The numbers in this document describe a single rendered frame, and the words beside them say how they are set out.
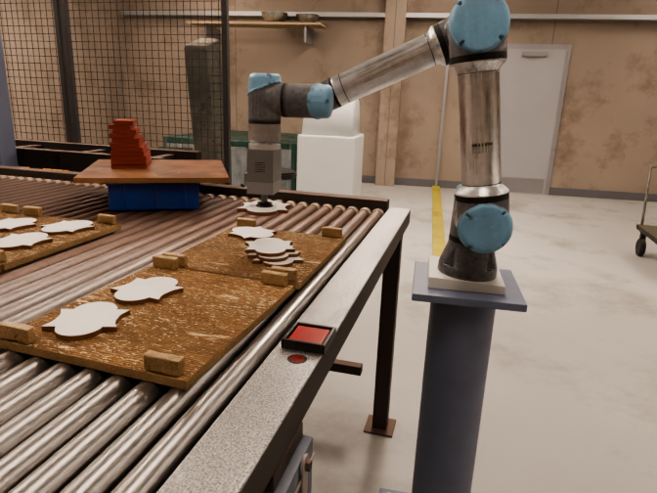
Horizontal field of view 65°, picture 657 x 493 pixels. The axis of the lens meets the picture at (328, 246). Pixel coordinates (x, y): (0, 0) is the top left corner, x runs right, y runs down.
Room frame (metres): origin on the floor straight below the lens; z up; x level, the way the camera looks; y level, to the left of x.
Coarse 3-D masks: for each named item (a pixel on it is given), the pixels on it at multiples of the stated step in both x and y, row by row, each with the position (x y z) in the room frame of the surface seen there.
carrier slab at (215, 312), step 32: (192, 288) 0.99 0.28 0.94; (224, 288) 0.99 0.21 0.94; (256, 288) 1.00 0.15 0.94; (288, 288) 1.01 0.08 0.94; (128, 320) 0.82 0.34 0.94; (160, 320) 0.83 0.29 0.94; (192, 320) 0.83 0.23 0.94; (224, 320) 0.84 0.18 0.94; (256, 320) 0.85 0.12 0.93; (32, 352) 0.71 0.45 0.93; (64, 352) 0.70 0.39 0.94; (96, 352) 0.70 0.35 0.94; (128, 352) 0.71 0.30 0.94; (160, 352) 0.71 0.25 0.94; (192, 352) 0.71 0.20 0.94; (224, 352) 0.74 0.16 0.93; (192, 384) 0.65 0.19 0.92
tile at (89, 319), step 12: (72, 312) 0.82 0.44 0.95; (84, 312) 0.83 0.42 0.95; (96, 312) 0.83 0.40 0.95; (108, 312) 0.83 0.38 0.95; (120, 312) 0.83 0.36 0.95; (48, 324) 0.77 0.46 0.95; (60, 324) 0.78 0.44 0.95; (72, 324) 0.78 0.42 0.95; (84, 324) 0.78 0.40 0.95; (96, 324) 0.78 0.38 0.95; (108, 324) 0.78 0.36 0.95; (60, 336) 0.74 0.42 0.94; (72, 336) 0.74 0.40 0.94; (84, 336) 0.74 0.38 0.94
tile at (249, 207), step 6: (246, 204) 1.23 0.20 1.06; (252, 204) 1.23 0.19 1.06; (276, 204) 1.24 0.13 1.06; (282, 204) 1.25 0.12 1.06; (288, 204) 1.26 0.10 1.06; (240, 210) 1.19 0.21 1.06; (246, 210) 1.19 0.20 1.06; (252, 210) 1.17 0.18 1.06; (258, 210) 1.17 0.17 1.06; (264, 210) 1.17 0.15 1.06; (270, 210) 1.17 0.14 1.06; (276, 210) 1.18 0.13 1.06; (282, 210) 1.19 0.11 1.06
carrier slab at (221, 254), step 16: (208, 240) 1.35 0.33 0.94; (224, 240) 1.36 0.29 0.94; (240, 240) 1.36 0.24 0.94; (288, 240) 1.38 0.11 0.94; (304, 240) 1.39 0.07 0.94; (320, 240) 1.39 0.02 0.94; (336, 240) 1.40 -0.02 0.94; (192, 256) 1.20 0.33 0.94; (208, 256) 1.20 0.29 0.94; (224, 256) 1.21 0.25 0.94; (240, 256) 1.21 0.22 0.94; (304, 256) 1.23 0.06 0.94; (320, 256) 1.24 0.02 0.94; (208, 272) 1.10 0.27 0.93; (224, 272) 1.09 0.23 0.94; (240, 272) 1.09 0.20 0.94; (256, 272) 1.10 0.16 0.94; (304, 272) 1.11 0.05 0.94
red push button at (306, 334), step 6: (300, 330) 0.82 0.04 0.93; (306, 330) 0.82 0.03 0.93; (312, 330) 0.82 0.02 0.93; (318, 330) 0.83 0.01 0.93; (324, 330) 0.83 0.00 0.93; (294, 336) 0.80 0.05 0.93; (300, 336) 0.80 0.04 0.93; (306, 336) 0.80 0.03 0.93; (312, 336) 0.80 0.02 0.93; (318, 336) 0.80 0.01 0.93; (324, 336) 0.80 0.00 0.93; (318, 342) 0.78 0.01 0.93
